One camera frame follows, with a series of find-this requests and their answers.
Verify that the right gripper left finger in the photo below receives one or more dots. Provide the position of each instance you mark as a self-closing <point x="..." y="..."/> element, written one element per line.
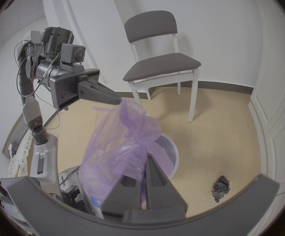
<point x="117" y="200"/>

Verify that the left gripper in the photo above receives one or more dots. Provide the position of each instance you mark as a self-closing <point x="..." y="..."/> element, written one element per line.
<point x="63" y="87"/>

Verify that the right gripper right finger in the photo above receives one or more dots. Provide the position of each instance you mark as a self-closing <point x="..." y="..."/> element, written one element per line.
<point x="164" y="195"/>

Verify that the purple plastic bag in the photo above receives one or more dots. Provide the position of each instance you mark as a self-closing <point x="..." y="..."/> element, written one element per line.
<point x="112" y="151"/>

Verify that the black plastic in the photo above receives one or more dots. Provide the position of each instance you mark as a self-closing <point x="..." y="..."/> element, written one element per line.
<point x="221" y="188"/>

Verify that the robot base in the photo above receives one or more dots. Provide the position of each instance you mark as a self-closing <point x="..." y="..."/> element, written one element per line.
<point x="69" y="181"/>

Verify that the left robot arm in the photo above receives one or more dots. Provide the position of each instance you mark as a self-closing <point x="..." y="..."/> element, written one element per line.
<point x="44" y="156"/>

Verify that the grey and white chair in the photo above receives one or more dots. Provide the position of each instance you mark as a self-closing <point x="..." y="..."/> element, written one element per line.
<point x="157" y="65"/>

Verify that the white wardrobe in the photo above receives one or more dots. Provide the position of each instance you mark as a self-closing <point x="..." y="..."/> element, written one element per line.
<point x="280" y="107"/>

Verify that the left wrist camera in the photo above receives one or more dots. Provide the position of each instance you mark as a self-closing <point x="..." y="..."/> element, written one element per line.
<point x="71" y="54"/>

